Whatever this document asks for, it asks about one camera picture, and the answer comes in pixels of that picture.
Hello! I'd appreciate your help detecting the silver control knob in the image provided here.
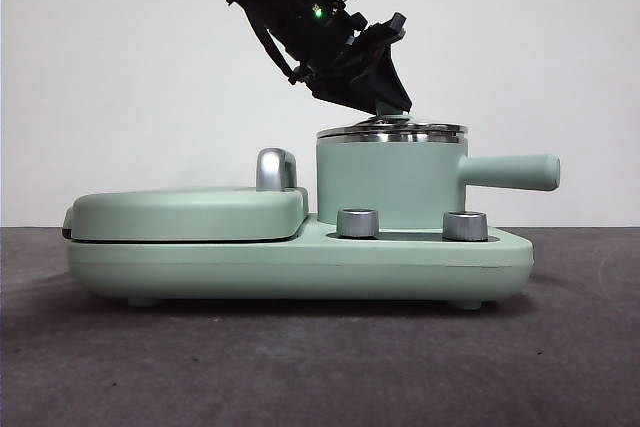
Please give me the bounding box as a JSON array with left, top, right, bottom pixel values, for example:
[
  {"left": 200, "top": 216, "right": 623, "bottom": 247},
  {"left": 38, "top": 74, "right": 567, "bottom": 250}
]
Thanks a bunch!
[
  {"left": 337, "top": 208, "right": 380, "bottom": 238},
  {"left": 442, "top": 210, "right": 488, "bottom": 242}
]

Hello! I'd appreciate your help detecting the glass pot lid green knob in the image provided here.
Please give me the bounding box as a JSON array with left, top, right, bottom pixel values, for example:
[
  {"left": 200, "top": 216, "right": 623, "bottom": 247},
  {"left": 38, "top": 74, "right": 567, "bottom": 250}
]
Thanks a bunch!
[{"left": 318, "top": 99, "right": 470, "bottom": 146}]

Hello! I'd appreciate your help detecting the green steamer pot with handle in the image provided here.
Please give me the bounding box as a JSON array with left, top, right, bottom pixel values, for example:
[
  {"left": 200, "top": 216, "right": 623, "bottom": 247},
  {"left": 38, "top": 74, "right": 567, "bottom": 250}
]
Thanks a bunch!
[{"left": 314, "top": 136, "right": 562, "bottom": 227}]

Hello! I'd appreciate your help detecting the mint green breakfast maker base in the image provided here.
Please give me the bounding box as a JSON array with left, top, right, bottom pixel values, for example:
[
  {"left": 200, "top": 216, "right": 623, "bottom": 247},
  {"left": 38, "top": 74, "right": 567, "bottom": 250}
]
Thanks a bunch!
[{"left": 68, "top": 213, "right": 535, "bottom": 309}]

